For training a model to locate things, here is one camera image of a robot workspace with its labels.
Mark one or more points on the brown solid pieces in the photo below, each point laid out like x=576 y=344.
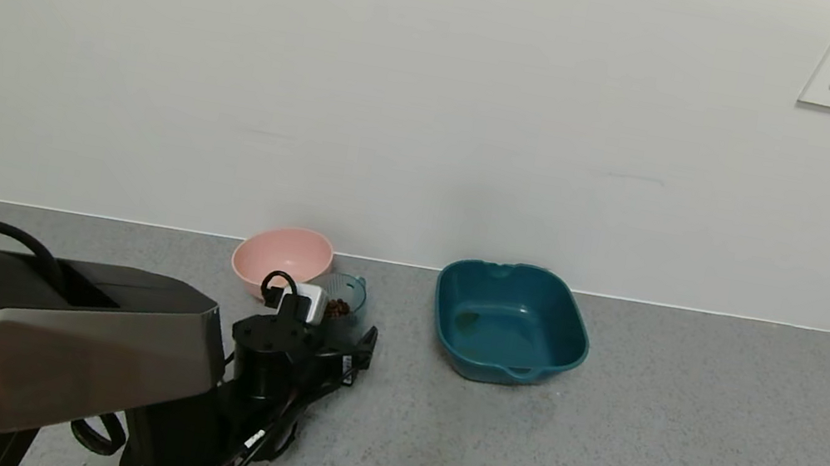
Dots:
x=338 y=309

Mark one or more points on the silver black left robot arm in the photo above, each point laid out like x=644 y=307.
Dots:
x=67 y=344

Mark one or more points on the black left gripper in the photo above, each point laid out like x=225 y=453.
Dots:
x=326 y=362

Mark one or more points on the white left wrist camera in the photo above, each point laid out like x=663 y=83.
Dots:
x=309 y=303

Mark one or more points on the teal plastic basin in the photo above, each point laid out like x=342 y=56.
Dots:
x=508 y=333

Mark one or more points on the pink plastic bowl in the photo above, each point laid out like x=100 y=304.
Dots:
x=281 y=254

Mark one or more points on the transparent plastic cup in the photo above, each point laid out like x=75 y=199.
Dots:
x=353 y=292

